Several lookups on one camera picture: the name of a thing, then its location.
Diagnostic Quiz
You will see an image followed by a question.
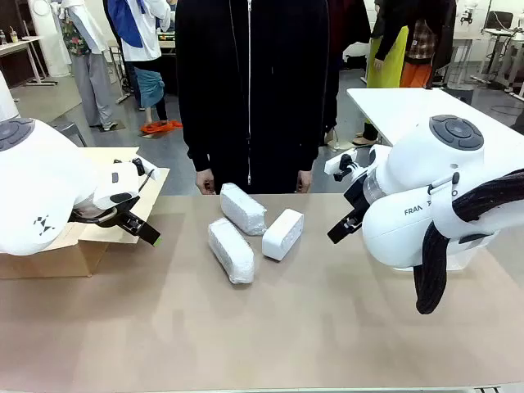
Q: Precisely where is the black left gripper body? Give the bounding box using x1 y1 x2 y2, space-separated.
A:
69 198 141 229

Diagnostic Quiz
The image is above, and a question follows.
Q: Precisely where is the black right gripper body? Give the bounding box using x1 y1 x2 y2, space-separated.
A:
342 173 370 219

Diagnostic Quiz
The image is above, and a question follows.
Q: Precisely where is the unwrapped white digital clock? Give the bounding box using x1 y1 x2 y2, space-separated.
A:
261 207 305 262

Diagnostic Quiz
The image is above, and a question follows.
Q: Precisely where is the bubble-wrapped white clock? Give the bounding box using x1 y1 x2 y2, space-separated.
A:
219 182 269 237
206 217 256 286

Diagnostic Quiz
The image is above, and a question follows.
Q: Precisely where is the person's left hand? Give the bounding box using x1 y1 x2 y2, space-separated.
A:
295 169 314 193

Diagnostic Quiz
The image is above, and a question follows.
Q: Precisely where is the person's right hand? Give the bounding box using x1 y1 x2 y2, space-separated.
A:
195 169 217 196

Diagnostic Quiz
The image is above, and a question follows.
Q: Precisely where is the open cardboard box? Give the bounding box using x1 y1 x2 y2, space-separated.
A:
0 146 171 281

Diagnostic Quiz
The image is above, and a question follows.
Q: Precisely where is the grey metal stool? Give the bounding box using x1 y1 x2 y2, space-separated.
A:
47 120 88 149

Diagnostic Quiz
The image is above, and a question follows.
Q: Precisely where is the orange cloth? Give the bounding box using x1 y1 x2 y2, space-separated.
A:
139 119 184 135

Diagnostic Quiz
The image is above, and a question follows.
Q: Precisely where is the person with yellow apron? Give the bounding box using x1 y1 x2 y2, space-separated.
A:
351 0 411 147

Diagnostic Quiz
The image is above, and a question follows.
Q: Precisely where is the person in black hoodie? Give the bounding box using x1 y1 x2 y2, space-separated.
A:
174 0 341 196

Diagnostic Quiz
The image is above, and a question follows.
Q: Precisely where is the mannequin with floral shirt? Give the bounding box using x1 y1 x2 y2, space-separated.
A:
56 0 120 133

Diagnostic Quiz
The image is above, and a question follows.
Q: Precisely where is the person with orange trousers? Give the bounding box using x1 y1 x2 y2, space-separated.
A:
399 0 456 89

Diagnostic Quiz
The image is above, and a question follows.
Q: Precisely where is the person in blue white jacket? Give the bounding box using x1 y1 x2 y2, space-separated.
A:
104 0 174 124

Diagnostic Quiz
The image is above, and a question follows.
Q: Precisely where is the white desk with bottles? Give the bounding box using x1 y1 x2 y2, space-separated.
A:
0 34 59 88

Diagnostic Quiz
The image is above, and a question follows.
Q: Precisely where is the white height-adjustable desk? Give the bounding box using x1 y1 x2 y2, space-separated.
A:
470 26 524 93

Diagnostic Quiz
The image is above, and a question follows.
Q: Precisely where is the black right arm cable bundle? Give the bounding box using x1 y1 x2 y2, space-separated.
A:
413 169 524 316

